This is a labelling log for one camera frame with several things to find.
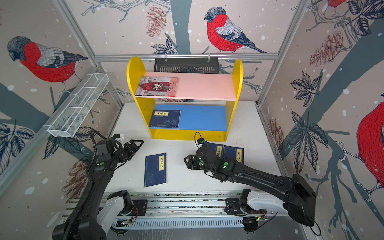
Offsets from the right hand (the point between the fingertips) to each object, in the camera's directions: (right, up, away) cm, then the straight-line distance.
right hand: (186, 162), depth 75 cm
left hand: (-26, +8, +4) cm, 28 cm away
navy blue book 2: (-14, +22, +17) cm, 31 cm away
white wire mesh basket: (-57, +24, -1) cm, 62 cm away
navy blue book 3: (+29, 0, +17) cm, 34 cm away
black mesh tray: (+15, +57, +19) cm, 62 cm away
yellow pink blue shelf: (-3, +32, +47) cm, 57 cm away
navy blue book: (-19, -8, +10) cm, 23 cm away
